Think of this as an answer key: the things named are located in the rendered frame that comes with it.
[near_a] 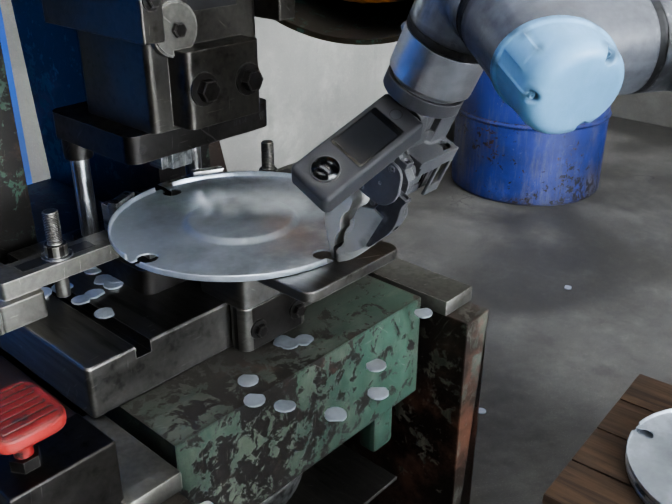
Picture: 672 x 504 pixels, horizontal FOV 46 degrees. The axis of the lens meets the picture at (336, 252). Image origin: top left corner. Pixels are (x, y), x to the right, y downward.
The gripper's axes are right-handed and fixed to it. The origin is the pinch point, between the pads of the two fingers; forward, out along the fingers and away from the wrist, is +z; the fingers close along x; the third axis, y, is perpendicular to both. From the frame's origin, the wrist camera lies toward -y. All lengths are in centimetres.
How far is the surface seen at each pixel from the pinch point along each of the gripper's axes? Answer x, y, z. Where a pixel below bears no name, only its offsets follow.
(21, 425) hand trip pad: 1.6, -33.0, 4.4
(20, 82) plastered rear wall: 122, 45, 72
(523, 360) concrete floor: -9, 107, 83
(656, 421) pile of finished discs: -36, 53, 30
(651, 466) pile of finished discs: -39, 42, 29
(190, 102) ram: 20.4, -3.5, -4.9
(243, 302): 5.8, -3.6, 11.4
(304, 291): -1.8, -6.2, 0.7
